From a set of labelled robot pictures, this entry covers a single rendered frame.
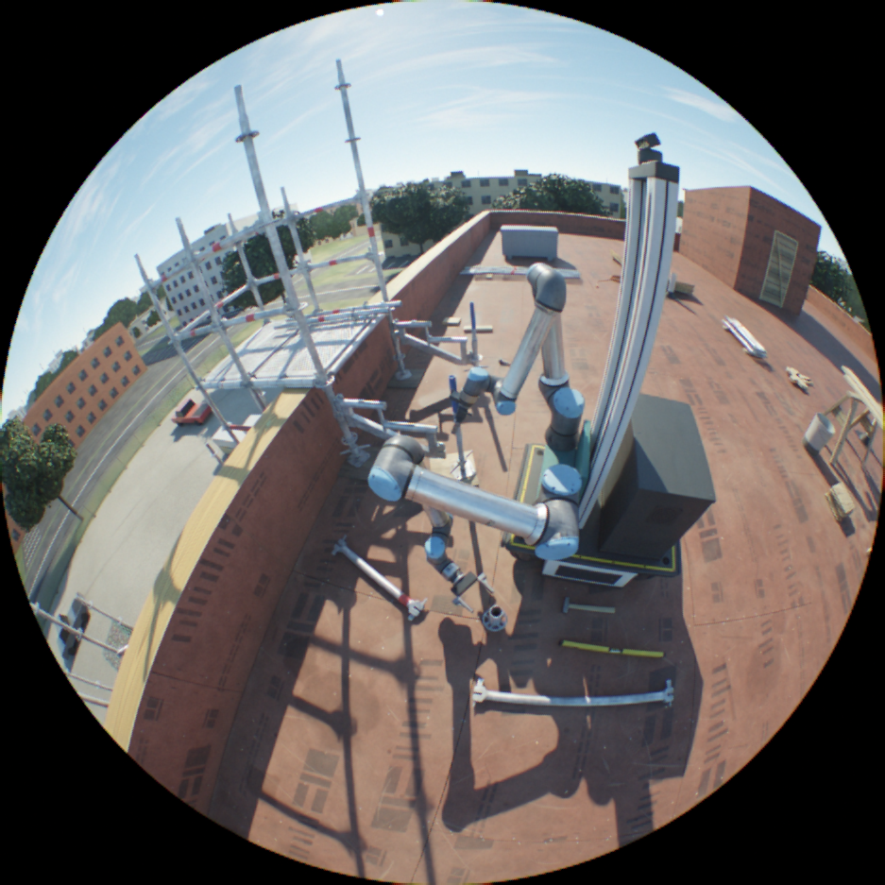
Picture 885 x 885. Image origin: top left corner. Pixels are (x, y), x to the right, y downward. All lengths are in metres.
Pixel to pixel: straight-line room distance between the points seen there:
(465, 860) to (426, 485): 1.88
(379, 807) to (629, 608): 1.66
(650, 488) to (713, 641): 1.26
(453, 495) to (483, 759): 1.31
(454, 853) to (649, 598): 1.71
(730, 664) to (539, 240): 7.22
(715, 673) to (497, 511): 1.68
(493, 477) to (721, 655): 1.90
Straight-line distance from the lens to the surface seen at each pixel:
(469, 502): 0.97
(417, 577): 1.81
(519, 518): 1.02
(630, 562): 1.60
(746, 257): 9.82
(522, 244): 7.29
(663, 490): 1.18
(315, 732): 1.92
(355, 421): 2.06
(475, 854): 1.97
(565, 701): 1.68
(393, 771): 1.81
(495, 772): 1.75
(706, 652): 2.10
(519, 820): 1.87
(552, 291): 1.21
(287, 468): 1.91
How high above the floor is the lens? 1.68
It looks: 46 degrees down
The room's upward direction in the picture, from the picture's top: 10 degrees counter-clockwise
